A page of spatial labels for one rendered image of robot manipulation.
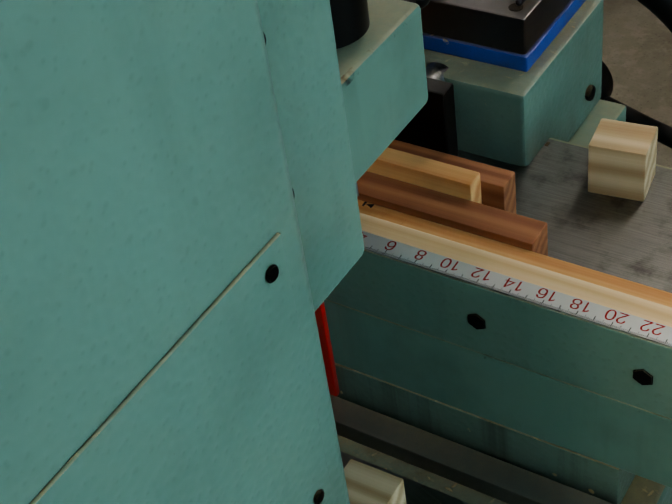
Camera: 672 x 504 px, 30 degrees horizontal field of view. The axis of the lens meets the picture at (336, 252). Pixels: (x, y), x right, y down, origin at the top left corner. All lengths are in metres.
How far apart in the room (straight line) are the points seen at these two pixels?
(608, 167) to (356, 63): 0.22
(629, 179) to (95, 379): 0.48
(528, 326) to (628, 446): 0.09
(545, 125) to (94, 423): 0.52
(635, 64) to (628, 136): 1.76
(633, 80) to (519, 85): 1.70
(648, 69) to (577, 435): 1.87
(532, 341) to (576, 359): 0.03
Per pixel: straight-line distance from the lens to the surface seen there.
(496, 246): 0.76
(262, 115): 0.47
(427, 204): 0.78
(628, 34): 2.69
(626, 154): 0.83
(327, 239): 0.63
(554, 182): 0.86
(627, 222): 0.83
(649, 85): 2.54
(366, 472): 0.77
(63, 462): 0.44
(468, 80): 0.86
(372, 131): 0.72
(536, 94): 0.86
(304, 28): 0.56
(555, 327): 0.70
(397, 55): 0.72
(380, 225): 0.76
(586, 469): 0.78
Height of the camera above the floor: 1.44
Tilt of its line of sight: 41 degrees down
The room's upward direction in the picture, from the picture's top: 9 degrees counter-clockwise
